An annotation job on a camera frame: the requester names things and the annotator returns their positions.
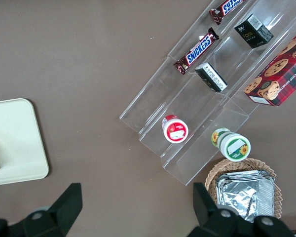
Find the red tartan cookie box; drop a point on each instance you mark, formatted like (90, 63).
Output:
(278, 74)

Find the silver foil packets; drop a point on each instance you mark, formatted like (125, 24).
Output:
(246, 195)

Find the red lid yogurt cup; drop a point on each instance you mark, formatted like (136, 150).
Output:
(175, 132)

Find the light tan wicker basket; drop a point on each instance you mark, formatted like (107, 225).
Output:
(236, 165)

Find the small black carton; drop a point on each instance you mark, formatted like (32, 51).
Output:
(211, 77)
(251, 30)

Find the green lid yogurt cup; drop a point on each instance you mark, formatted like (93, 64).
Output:
(234, 145)

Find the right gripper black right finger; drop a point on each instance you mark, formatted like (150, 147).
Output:
(224, 224)

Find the clear acrylic tiered stand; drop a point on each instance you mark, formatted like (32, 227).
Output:
(199, 106)

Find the beige plastic tray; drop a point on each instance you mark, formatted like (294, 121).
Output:
(17, 138)

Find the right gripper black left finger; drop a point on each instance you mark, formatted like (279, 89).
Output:
(47, 222)

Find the Snickers chocolate bar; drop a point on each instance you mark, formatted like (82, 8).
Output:
(227, 10)
(197, 53)

